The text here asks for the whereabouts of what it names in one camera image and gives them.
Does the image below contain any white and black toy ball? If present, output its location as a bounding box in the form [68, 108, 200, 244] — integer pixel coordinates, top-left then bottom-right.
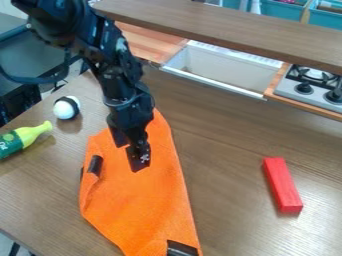
[52, 95, 83, 121]

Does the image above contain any teal bin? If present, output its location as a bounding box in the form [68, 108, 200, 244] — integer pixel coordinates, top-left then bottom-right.
[259, 0, 313, 22]
[308, 0, 342, 32]

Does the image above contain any orange cloth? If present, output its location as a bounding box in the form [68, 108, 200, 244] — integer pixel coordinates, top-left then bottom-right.
[77, 108, 205, 256]

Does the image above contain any black desk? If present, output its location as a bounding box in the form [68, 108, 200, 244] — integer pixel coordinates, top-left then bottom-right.
[0, 12, 91, 128]

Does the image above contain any toy stove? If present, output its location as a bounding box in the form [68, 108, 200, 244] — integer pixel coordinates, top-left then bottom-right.
[272, 64, 342, 114]

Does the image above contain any brown wooden shelf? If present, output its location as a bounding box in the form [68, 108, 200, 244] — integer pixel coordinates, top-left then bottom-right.
[90, 0, 342, 76]

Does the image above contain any black cable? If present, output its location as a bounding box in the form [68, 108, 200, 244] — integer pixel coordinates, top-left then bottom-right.
[0, 49, 85, 85]

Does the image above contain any red block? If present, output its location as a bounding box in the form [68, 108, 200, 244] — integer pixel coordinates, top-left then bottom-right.
[260, 156, 305, 214]

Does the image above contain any yellow and green toy bottle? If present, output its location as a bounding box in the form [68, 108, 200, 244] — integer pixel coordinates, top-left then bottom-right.
[0, 120, 54, 161]

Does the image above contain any toy sink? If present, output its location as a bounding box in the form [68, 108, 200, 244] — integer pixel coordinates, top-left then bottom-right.
[158, 39, 285, 101]

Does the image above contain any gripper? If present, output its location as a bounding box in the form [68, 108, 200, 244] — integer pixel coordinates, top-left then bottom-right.
[104, 93, 157, 174]

